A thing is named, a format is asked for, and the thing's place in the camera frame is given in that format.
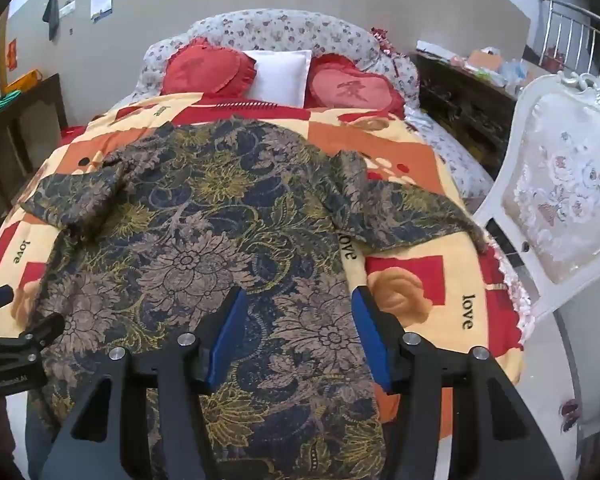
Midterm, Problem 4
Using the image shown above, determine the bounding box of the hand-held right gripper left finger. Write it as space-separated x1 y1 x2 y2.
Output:
35 286 249 480

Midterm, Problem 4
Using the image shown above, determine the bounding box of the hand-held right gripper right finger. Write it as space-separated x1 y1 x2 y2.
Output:
351 285 566 480

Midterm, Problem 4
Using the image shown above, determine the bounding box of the dark floral patterned shirt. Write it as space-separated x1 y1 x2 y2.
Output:
20 119 488 480

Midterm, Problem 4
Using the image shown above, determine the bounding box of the orange red printed blanket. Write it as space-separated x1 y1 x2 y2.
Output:
0 91 531 436

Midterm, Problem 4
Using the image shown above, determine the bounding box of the dark wooden side table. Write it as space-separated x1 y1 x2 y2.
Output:
0 72 68 233

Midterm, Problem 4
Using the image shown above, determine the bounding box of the orange flat box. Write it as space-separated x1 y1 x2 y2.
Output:
5 71 43 96

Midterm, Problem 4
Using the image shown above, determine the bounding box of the white ornate upholstered chair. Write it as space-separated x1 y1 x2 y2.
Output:
472 71 600 326

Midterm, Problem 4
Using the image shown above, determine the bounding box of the red heart-shaped pillow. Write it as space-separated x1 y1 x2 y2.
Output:
162 37 258 97
305 53 406 121

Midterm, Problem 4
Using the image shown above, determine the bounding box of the dark carved wooden cabinet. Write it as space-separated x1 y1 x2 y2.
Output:
412 52 518 181

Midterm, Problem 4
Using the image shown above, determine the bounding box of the white pillow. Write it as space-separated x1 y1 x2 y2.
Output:
242 50 313 108

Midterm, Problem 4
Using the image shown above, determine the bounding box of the dark hanging cloth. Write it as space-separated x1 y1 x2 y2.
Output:
42 0 61 41

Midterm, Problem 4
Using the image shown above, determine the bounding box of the pile of assorted packets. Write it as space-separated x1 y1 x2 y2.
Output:
415 40 546 93

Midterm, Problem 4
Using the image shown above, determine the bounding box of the red ribbon decoration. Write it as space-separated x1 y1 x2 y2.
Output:
370 26 406 58

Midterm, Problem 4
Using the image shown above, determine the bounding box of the metal stair railing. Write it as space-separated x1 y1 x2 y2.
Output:
537 0 600 86

